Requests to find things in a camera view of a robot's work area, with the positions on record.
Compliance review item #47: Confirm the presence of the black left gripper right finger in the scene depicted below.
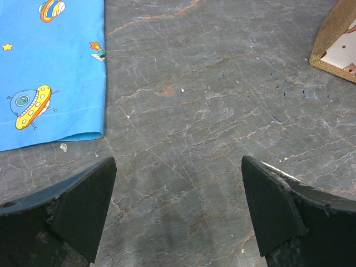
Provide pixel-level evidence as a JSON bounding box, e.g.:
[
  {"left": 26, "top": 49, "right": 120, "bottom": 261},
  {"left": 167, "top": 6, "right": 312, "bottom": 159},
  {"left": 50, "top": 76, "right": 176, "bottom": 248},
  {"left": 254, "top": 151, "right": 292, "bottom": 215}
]
[{"left": 241, "top": 156, "right": 355, "bottom": 266}]

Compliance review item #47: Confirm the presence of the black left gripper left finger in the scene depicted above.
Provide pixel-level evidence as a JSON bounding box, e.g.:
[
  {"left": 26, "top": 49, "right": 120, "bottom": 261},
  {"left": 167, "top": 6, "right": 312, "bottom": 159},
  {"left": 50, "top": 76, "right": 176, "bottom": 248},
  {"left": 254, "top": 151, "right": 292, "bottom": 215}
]
[{"left": 1, "top": 157, "right": 117, "bottom": 266}]

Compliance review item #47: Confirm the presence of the burlap canvas tote bag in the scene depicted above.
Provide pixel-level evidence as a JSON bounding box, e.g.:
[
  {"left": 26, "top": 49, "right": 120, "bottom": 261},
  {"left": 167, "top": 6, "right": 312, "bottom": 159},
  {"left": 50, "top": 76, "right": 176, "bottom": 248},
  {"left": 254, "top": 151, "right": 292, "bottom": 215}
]
[{"left": 309, "top": 1, "right": 355, "bottom": 83}]

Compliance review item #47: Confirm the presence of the blue patterned cloth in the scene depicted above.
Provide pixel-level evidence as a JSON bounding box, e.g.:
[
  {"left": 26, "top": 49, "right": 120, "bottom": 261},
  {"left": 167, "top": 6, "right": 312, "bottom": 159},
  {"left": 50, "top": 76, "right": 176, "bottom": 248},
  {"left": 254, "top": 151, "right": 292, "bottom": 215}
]
[{"left": 1, "top": 1, "right": 106, "bottom": 151}]

